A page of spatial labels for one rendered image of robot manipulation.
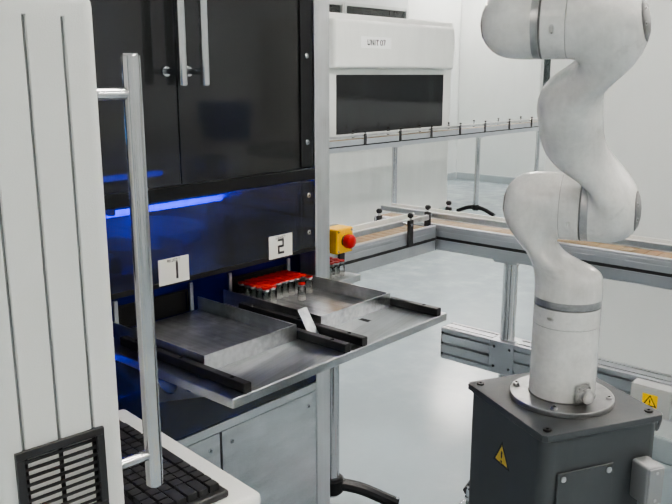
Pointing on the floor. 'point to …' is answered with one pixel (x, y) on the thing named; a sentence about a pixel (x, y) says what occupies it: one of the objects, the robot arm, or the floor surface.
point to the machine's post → (318, 263)
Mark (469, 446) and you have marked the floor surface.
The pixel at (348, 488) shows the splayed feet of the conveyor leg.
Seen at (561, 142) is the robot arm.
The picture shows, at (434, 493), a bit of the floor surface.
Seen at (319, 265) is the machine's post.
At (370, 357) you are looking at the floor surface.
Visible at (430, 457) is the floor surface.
